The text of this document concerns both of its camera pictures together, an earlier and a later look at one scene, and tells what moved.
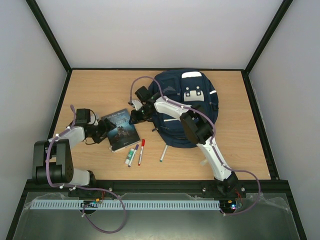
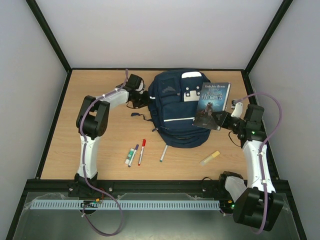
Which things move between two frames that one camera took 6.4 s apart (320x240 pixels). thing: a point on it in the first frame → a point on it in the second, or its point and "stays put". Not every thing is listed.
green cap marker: [163, 153] stays put
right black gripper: [139, 115] → [227, 120]
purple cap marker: [136, 147] stays put
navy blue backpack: [192, 87] stays put
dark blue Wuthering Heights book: [124, 134] → [213, 98]
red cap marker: [142, 146] stays put
